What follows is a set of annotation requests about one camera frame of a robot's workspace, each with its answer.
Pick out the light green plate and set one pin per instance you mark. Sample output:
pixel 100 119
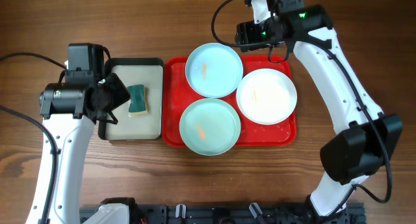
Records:
pixel 210 127

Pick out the black tray with soapy water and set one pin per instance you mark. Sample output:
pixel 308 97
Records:
pixel 133 71

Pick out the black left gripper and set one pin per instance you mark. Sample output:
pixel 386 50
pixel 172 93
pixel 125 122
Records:
pixel 122 94

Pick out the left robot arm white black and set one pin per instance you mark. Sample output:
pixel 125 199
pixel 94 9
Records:
pixel 68 131

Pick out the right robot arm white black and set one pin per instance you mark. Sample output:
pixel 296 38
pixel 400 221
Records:
pixel 365 138

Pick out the white plate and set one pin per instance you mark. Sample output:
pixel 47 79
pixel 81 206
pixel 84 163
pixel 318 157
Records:
pixel 266 96

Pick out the light blue plate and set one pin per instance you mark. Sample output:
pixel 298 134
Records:
pixel 214 70

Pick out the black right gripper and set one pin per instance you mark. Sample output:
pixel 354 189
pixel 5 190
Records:
pixel 246 33

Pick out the green yellow sponge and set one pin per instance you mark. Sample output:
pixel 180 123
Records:
pixel 137 102

